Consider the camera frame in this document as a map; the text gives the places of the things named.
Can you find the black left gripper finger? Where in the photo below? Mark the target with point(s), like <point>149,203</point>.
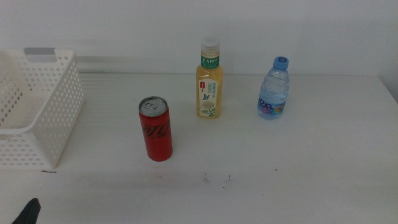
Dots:
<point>29,214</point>

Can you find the small dark thread scrap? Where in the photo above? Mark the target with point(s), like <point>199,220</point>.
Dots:
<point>48,171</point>

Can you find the yellow tea bottle green label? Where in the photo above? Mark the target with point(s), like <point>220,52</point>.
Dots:
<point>209,90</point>

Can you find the white perforated plastic basket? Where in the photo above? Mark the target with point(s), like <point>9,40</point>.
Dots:
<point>59,102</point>

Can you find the clear water bottle blue cap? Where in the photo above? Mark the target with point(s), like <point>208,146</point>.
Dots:
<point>274,90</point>

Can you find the red soda can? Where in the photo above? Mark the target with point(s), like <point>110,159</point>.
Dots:
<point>156,133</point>

